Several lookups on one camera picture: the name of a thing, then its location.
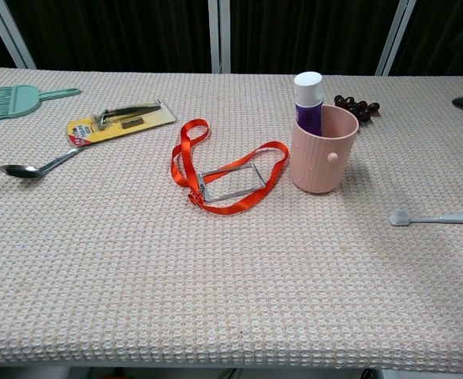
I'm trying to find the metal spoon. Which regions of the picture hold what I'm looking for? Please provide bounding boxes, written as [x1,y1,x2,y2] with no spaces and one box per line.
[0,144,86,179]

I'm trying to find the dark red grape bunch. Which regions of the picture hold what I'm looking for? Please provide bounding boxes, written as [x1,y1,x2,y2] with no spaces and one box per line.
[333,94,381,124]

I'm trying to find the teal dustpan brush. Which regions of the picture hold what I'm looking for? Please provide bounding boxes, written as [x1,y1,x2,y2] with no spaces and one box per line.
[0,83,82,124]

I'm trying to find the grey toothbrush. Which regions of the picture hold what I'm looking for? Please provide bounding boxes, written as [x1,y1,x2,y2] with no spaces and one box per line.
[388,209,463,227]

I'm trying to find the pink mug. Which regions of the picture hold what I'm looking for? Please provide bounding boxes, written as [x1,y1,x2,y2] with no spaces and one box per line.
[289,103,360,194]

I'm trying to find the beige waffle tablecloth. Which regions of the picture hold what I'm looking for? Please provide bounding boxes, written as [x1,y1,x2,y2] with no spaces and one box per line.
[0,66,463,374]

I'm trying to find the clear badge holder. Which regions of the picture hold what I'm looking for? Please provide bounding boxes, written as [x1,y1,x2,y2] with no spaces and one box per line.
[194,163,264,205]

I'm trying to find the orange lanyard strap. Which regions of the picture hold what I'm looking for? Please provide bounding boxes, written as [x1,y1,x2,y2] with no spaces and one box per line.
[170,118,290,216]

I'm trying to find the purple bottle with white cap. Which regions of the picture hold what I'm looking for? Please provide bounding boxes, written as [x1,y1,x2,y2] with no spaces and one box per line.
[293,71,324,137]

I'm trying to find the razor on yellow card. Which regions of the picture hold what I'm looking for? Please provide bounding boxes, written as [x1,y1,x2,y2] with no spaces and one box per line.
[65,99,177,148]

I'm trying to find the white partition frame post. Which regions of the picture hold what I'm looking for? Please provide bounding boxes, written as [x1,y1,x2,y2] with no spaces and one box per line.
[375,0,418,77]
[208,0,232,74]
[0,0,37,69]

